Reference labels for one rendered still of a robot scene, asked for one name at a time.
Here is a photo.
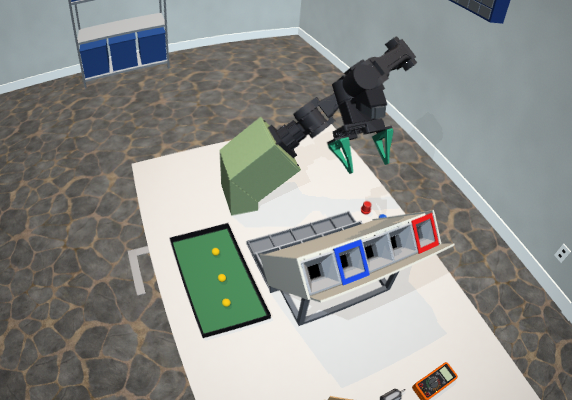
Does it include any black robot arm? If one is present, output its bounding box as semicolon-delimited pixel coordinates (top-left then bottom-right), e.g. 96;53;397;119
268;36;417;158

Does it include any orange digital multimeter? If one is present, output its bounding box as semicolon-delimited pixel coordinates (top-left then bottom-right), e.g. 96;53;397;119
412;362;458;400

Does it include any blue rectangular band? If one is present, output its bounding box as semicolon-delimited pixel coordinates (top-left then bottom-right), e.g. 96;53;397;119
334;240;370;285

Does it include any red plug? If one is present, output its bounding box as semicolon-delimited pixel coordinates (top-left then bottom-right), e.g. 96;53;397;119
361;201;372;215

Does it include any red square funnel band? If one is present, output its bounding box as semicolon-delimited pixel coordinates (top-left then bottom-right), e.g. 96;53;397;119
411;213;439;254

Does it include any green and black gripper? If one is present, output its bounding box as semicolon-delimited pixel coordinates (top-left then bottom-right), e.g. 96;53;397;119
327;119;394;174

